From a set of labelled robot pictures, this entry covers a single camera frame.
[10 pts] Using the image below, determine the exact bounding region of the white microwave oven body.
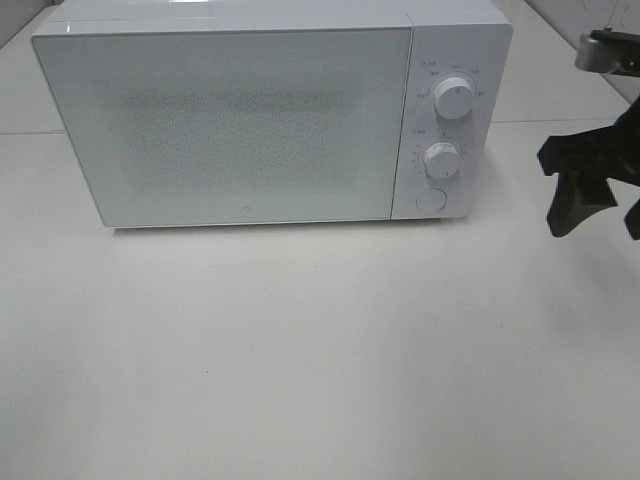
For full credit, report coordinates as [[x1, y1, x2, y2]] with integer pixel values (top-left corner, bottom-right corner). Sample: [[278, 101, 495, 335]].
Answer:
[[31, 1, 513, 225]]

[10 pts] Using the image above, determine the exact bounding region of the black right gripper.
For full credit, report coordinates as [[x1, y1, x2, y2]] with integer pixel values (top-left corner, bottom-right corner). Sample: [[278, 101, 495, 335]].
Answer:
[[537, 29, 639, 238]]

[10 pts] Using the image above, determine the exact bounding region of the white microwave door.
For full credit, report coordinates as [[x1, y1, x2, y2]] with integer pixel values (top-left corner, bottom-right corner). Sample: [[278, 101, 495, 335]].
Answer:
[[32, 28, 411, 228]]

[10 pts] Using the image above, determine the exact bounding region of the white timer knob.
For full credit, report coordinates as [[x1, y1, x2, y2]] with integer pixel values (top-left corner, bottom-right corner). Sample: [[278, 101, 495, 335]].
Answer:
[[423, 142, 461, 180]]

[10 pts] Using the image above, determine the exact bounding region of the upper white power knob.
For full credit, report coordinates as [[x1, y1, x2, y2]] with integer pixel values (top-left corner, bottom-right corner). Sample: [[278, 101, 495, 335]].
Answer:
[[432, 73, 476, 120]]

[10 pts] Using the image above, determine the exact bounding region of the round white door button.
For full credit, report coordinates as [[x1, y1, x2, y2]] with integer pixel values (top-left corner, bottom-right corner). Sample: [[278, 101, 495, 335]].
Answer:
[[416, 188, 447, 215]]

